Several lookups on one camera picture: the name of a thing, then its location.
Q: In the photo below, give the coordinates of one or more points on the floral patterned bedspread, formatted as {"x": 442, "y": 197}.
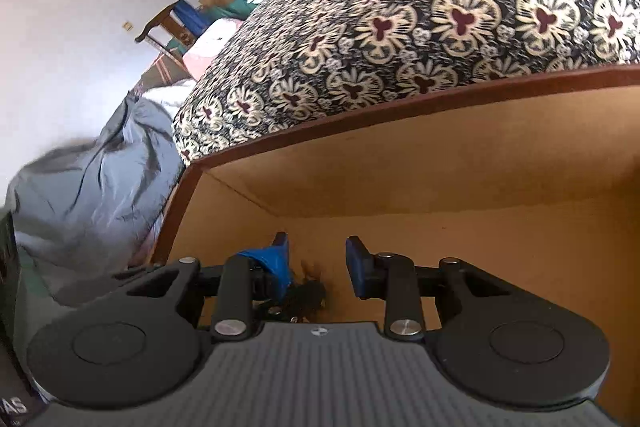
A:
{"x": 400, "y": 7}

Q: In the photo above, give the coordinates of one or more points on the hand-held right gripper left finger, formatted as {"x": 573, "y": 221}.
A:
{"x": 272, "y": 264}

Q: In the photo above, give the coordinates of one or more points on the grey cloth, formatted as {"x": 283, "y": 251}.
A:
{"x": 90, "y": 197}

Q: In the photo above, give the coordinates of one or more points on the black hair clip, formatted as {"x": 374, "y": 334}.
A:
{"x": 307, "y": 297}

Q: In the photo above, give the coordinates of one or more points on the pink cloth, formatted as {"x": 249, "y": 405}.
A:
{"x": 210, "y": 47}

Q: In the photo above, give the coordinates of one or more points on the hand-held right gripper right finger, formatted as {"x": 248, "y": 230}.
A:
{"x": 357, "y": 264}

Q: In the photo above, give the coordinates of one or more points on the brown cardboard box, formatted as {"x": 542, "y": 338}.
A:
{"x": 450, "y": 207}

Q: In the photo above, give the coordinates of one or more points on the white crumpled cloth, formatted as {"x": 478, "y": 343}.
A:
{"x": 167, "y": 94}

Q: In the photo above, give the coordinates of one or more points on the dark wooden chair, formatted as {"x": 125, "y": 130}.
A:
{"x": 160, "y": 21}

